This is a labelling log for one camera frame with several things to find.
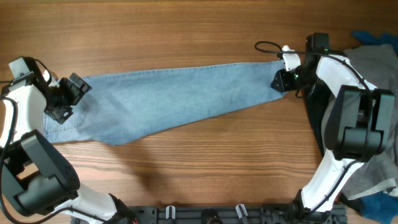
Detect grey garment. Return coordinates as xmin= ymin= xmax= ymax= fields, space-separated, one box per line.
xmin=320 ymin=43 xmax=398 ymax=200

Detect dark blue garment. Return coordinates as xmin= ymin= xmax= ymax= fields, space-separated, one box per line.
xmin=343 ymin=30 xmax=397 ymax=223

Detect right black camera cable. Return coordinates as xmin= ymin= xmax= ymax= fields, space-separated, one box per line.
xmin=254 ymin=40 xmax=374 ymax=215

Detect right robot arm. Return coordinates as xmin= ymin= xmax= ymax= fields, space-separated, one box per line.
xmin=271 ymin=50 xmax=395 ymax=223

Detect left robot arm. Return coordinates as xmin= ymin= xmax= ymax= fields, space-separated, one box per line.
xmin=1 ymin=56 xmax=139 ymax=223

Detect left black camera cable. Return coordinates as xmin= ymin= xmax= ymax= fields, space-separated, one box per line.
xmin=0 ymin=57 xmax=106 ymax=224

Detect light blue denim jeans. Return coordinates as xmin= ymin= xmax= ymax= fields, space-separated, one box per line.
xmin=44 ymin=60 xmax=284 ymax=145

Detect black camera cable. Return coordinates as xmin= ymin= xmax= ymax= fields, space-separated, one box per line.
xmin=254 ymin=40 xmax=374 ymax=215
xmin=0 ymin=57 xmax=106 ymax=224

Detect black mounting rail base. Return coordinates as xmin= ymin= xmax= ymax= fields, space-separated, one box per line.
xmin=70 ymin=204 xmax=348 ymax=224

